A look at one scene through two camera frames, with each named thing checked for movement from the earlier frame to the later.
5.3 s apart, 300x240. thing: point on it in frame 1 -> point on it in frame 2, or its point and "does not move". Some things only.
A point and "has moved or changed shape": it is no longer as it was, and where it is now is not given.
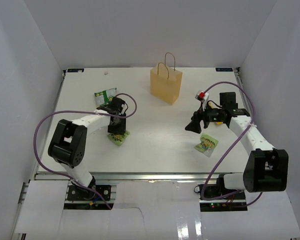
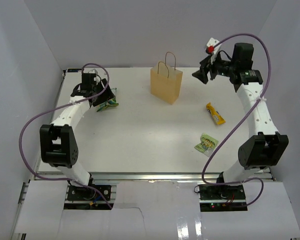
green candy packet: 207,145 does not move
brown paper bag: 165,80 does not move
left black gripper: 120,129 -> 107,95
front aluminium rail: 129,177 does not move
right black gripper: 194,125 -> 206,67
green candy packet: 118,138 has moved or changed shape
